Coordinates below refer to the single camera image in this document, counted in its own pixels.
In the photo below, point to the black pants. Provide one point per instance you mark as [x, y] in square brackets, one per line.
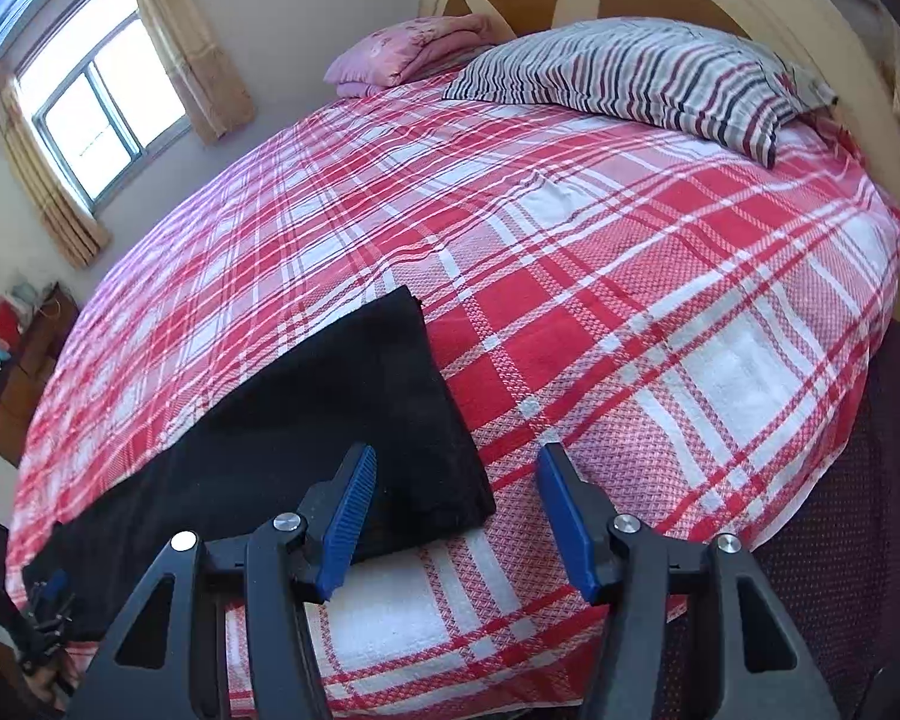
[307, 427]

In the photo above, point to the striped pillow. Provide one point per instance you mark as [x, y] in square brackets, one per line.
[645, 71]

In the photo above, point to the pink folded blanket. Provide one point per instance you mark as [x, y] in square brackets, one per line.
[412, 49]

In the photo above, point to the wooden desk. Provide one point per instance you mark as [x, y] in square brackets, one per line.
[30, 390]

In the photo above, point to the beige floral curtain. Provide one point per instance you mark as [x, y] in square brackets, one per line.
[187, 37]
[52, 187]

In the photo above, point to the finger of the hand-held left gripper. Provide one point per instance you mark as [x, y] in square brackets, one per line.
[56, 586]
[49, 637]

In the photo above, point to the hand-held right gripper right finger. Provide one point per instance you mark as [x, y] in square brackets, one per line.
[566, 525]

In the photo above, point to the red plaid bedsheet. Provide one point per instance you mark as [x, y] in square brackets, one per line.
[607, 277]

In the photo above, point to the small sliding window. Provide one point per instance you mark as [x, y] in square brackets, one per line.
[101, 105]

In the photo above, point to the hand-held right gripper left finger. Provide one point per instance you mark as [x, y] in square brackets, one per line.
[349, 517]

